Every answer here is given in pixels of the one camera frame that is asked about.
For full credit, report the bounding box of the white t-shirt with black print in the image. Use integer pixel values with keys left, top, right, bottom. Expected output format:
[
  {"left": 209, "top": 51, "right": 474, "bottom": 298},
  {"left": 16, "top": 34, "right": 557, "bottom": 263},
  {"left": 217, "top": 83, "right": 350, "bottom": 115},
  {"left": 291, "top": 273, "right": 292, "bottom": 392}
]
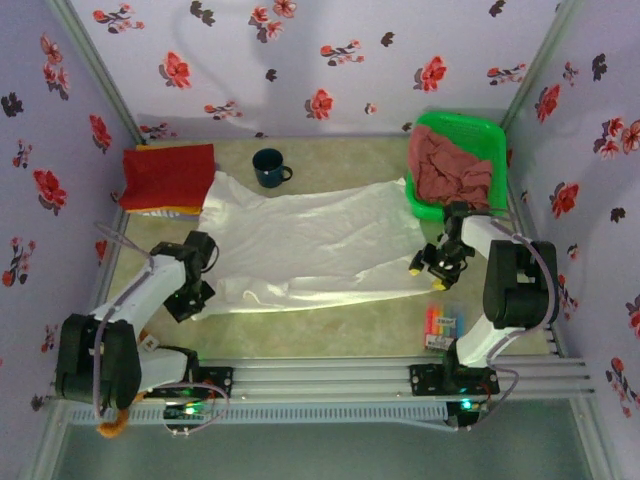
[{"left": 199, "top": 169, "right": 426, "bottom": 316}]

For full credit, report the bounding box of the pack of coloured markers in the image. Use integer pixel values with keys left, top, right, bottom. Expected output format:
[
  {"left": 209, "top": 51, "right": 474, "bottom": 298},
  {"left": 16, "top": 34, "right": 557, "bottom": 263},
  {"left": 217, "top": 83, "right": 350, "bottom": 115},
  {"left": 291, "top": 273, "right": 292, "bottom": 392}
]
[{"left": 423, "top": 301, "right": 467, "bottom": 352}]

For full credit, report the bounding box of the red folded t-shirt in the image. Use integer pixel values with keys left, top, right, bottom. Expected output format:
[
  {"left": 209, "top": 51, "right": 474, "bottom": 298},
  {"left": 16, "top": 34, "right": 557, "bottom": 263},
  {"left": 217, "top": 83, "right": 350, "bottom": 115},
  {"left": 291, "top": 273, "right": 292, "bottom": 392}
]
[{"left": 118, "top": 143, "right": 217, "bottom": 211}]

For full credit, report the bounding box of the dusty pink crumpled t-shirt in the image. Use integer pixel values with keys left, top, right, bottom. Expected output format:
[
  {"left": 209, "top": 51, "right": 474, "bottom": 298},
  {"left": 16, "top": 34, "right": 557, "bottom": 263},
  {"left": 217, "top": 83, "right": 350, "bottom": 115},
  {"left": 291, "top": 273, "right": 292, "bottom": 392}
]
[{"left": 407, "top": 124, "right": 494, "bottom": 211}]

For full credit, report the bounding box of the dark blue mug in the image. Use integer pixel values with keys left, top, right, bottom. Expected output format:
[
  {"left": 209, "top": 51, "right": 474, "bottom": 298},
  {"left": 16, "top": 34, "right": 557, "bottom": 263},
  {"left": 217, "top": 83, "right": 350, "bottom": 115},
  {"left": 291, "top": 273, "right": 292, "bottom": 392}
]
[{"left": 251, "top": 148, "right": 294, "bottom": 190}]

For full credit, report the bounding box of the green plastic basket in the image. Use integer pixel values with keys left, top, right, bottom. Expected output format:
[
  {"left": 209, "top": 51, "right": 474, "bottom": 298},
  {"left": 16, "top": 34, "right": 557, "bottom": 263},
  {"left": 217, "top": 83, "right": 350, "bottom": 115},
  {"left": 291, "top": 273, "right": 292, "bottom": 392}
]
[{"left": 403, "top": 110, "right": 509, "bottom": 224}]

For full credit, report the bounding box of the brown monkey plush toy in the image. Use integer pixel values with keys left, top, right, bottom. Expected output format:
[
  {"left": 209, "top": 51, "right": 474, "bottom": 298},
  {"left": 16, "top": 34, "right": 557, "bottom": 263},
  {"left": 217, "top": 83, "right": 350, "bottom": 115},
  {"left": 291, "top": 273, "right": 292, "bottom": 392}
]
[{"left": 97, "top": 332, "right": 161, "bottom": 440}]

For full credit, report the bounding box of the aluminium side rail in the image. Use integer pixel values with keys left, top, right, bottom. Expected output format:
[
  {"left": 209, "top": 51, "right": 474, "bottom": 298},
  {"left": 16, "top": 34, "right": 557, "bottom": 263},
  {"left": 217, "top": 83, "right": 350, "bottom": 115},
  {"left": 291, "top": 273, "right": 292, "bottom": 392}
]
[
  {"left": 504, "top": 149, "right": 584, "bottom": 360},
  {"left": 74, "top": 207, "right": 134, "bottom": 361}
]

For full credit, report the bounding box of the aluminium cross rail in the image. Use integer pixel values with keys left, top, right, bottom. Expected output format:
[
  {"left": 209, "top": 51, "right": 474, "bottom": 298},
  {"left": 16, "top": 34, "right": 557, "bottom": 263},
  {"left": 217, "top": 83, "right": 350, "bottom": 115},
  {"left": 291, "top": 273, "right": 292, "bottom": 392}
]
[{"left": 47, "top": 355, "right": 599, "bottom": 404}]

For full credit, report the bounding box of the lilac left arm cable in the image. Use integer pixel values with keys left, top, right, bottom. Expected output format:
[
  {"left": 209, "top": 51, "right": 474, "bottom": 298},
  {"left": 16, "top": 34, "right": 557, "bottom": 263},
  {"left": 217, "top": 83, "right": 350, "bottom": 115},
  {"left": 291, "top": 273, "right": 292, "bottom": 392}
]
[{"left": 92, "top": 222, "right": 231, "bottom": 437}]

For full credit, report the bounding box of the grey slotted cable duct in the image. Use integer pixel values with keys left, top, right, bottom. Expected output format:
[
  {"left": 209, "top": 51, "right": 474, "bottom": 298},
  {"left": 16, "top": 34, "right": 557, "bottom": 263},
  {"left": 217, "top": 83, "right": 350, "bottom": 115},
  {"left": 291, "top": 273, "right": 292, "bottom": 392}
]
[{"left": 67, "top": 402, "right": 449, "bottom": 427}]

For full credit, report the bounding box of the aluminium corner post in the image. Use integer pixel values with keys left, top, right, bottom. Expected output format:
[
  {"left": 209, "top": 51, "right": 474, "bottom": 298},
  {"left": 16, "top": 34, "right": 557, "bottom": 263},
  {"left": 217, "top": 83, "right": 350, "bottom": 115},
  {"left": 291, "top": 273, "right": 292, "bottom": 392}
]
[
  {"left": 47, "top": 0, "right": 146, "bottom": 146},
  {"left": 499, "top": 0, "right": 586, "bottom": 132}
]

